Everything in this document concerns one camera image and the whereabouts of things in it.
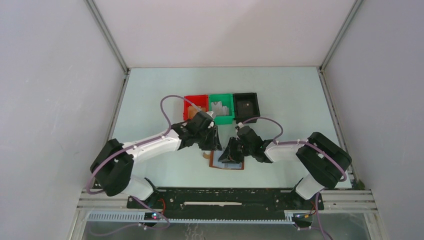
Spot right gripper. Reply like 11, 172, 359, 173
218, 136, 254, 165

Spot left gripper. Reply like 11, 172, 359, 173
195, 124, 222, 151

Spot brown leather card holder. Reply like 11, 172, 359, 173
202, 150, 245, 171

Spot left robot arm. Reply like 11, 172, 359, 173
90, 111, 222, 208

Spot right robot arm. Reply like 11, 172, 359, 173
218, 123, 352, 209

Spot white cards in green bin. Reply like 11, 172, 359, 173
210, 101, 230, 116

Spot orange cards in red bin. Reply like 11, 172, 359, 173
187, 105, 202, 119

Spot red plastic bin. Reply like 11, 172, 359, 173
183, 94, 209, 121

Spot green plastic bin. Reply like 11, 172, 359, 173
208, 93, 235, 125

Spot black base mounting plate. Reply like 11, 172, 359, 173
144, 187, 324, 220

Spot black plastic bin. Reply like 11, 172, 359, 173
232, 92, 261, 124

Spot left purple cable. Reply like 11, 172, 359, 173
86, 95, 205, 231

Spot aluminium frame rails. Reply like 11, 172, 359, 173
67, 189, 388, 240

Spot white cable duct strip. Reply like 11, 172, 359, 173
86, 211, 295, 224

